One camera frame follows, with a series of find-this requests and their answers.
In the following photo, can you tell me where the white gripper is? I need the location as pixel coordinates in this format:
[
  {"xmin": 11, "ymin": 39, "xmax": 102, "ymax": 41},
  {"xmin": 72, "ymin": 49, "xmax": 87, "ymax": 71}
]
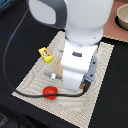
[{"xmin": 61, "ymin": 40, "xmax": 98, "ymax": 91}]

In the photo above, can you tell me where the yellow butter box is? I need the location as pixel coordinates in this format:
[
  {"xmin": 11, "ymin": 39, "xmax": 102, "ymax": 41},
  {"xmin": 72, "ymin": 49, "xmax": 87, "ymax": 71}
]
[{"xmin": 39, "ymin": 47, "xmax": 53, "ymax": 63}]

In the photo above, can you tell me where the red toy tomato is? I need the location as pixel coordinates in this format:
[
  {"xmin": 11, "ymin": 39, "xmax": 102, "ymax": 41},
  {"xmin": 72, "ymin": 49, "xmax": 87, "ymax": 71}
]
[{"xmin": 43, "ymin": 86, "xmax": 58, "ymax": 100}]

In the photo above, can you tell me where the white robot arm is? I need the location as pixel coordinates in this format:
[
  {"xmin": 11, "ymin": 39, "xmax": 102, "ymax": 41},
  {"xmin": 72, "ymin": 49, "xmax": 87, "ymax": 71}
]
[{"xmin": 28, "ymin": 0, "xmax": 114, "ymax": 91}]

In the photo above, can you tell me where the round wooden plate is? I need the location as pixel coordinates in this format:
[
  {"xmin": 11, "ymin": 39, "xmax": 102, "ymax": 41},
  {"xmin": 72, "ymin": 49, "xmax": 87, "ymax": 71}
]
[{"xmin": 55, "ymin": 59, "xmax": 63, "ymax": 77}]

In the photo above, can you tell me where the beige woven placemat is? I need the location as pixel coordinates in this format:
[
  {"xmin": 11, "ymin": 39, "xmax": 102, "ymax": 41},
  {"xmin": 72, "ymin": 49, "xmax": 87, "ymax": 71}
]
[{"xmin": 12, "ymin": 31, "xmax": 114, "ymax": 128}]

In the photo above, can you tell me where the cream bowl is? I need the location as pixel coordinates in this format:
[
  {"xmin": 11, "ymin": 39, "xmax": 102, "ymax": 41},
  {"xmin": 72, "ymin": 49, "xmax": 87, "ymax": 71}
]
[{"xmin": 117, "ymin": 4, "xmax": 128, "ymax": 30}]

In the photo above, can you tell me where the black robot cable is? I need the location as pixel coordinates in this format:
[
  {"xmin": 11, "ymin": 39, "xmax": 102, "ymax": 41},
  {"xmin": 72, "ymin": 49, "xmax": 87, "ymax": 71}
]
[{"xmin": 2, "ymin": 8, "xmax": 88, "ymax": 99}]

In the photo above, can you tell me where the wooden handled fork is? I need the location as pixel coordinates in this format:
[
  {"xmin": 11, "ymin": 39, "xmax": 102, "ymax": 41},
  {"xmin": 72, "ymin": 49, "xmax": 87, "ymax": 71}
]
[{"xmin": 43, "ymin": 71, "xmax": 84, "ymax": 89}]

